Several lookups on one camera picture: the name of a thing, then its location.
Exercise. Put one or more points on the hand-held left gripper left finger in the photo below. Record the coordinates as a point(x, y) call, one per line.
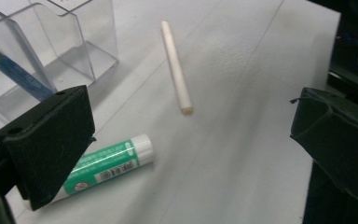
point(46, 143)

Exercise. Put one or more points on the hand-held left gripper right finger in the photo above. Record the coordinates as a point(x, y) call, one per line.
point(338, 140)

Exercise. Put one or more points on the green and white glue stick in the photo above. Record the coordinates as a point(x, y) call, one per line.
point(112, 161)

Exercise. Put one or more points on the blue pen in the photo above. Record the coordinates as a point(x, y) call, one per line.
point(21, 76)

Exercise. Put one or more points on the clear plastic pen holder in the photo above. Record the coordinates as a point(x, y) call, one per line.
point(84, 40)

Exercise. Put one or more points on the white pen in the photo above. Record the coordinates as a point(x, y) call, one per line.
point(175, 65)

